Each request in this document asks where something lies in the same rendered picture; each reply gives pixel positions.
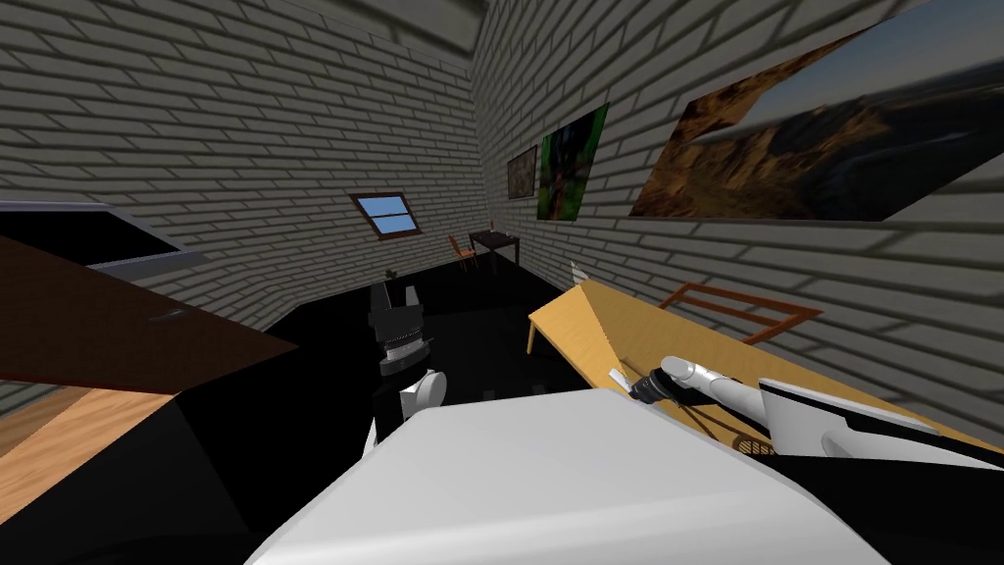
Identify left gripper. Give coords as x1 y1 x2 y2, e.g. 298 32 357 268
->
368 280 429 348

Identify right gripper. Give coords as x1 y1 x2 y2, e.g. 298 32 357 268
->
607 366 670 406

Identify light wooden table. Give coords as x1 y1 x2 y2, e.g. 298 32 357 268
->
526 282 1004 474

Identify orange wooden chair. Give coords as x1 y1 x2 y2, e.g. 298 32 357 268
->
446 232 480 273

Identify brown framed window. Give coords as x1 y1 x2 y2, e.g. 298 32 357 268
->
348 191 424 241

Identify dark small table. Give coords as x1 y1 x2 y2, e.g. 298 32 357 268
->
468 229 523 270

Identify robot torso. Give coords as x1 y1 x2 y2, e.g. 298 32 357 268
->
242 387 891 565

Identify brown wooden chair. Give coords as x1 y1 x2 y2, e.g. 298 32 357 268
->
657 281 826 347

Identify dark brown door leaf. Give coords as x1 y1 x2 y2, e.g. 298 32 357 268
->
0 234 300 396

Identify small brown wall picture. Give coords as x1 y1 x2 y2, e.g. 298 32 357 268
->
505 144 539 201

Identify green wall picture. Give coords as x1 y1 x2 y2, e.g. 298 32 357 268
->
536 102 610 224

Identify large landscape wall picture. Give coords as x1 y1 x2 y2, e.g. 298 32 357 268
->
627 0 1004 224

